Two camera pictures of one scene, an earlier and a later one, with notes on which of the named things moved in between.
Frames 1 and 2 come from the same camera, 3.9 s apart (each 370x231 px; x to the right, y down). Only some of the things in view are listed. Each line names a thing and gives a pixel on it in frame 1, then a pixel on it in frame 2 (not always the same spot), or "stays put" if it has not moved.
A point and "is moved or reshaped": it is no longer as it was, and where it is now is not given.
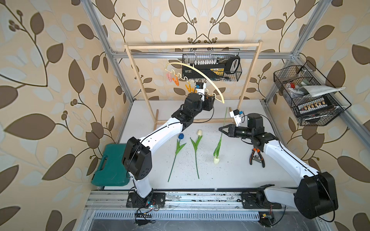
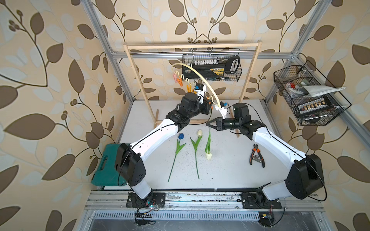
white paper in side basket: (314, 90) stays put
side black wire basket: (315, 100) stays put
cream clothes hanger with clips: (190, 85) is moved or reshaped
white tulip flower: (216, 152) to (208, 147)
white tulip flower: (199, 133) stays put
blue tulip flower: (178, 147) stays put
